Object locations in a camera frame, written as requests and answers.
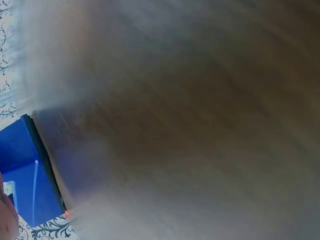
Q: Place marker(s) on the person's left hand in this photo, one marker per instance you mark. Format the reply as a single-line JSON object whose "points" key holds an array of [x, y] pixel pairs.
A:
{"points": [[6, 220]]}

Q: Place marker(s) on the blue box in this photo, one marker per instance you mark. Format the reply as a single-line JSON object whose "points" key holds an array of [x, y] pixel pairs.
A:
{"points": [[22, 150]]}

